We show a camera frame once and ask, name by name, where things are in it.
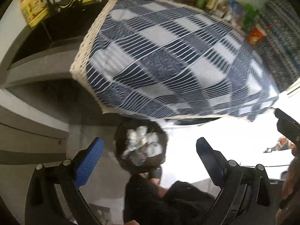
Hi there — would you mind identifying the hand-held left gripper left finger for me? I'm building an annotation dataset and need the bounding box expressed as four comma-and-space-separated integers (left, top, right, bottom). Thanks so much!
25, 137, 105, 225

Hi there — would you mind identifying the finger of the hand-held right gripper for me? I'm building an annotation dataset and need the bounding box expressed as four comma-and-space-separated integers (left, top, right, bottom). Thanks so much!
275, 108, 300, 128
278, 121, 300, 146

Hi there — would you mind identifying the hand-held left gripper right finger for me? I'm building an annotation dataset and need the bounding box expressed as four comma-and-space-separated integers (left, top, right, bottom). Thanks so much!
196, 137, 273, 225

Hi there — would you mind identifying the black bagged trash bin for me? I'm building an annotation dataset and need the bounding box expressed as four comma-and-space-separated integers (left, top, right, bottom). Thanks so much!
114, 119, 168, 174

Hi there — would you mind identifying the silver foil packet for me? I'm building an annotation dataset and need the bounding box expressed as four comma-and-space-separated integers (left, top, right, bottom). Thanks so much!
130, 152, 149, 167

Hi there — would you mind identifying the white tissue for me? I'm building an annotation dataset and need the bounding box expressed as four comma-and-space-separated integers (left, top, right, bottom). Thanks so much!
127, 126, 149, 146

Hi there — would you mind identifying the person's right hand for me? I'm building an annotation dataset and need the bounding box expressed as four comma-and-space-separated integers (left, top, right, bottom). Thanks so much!
281, 143, 300, 218

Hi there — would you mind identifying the white appliance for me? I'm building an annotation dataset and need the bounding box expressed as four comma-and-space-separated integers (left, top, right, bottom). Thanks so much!
162, 77, 300, 186

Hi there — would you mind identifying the black sandal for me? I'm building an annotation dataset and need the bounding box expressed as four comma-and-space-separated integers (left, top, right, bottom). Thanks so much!
149, 166, 163, 185

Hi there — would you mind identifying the person's black clothing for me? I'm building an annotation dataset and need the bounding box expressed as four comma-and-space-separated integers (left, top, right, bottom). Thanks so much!
122, 175, 219, 225

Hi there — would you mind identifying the person's leg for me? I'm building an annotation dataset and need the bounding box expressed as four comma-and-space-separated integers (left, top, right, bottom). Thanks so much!
155, 183, 171, 198

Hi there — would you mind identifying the grey kitchen cabinet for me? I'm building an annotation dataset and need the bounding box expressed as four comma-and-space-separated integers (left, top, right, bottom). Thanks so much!
0, 52, 118, 166

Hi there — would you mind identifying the blue patterned cloth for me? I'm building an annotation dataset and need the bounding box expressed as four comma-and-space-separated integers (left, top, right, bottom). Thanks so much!
255, 0, 300, 90

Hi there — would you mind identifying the red orange paper cup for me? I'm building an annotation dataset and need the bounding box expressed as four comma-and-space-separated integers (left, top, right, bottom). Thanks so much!
247, 23, 275, 46

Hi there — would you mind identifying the blue white patterned tablecloth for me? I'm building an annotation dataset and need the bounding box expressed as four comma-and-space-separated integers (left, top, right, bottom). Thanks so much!
70, 0, 281, 123

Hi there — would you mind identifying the green packet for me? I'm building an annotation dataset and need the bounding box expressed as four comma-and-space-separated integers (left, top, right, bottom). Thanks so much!
242, 3, 260, 31

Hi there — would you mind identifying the blue white plastic bag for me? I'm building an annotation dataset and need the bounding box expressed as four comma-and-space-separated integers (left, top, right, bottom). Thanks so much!
228, 0, 247, 27

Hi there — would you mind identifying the black sink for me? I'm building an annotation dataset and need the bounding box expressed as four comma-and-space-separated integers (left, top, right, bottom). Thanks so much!
11, 1, 106, 64

